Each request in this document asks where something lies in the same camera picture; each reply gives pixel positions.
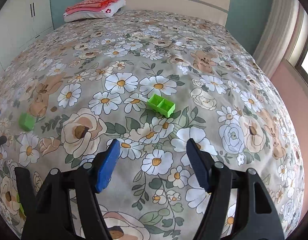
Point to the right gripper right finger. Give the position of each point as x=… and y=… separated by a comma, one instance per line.
x=255, y=213

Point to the folded red pink blanket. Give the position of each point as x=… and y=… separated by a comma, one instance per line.
x=89, y=5

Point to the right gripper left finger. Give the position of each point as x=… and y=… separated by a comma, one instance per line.
x=48, y=212

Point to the green divided box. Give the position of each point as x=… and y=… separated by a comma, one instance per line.
x=161, y=105

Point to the floral bed cover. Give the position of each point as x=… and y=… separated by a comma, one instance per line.
x=88, y=83

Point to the window with frame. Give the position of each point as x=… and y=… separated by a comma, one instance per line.
x=297, y=51

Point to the white wardrobe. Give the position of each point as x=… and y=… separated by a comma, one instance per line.
x=21, y=23

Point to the small green block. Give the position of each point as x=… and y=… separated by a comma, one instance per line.
x=27, y=122

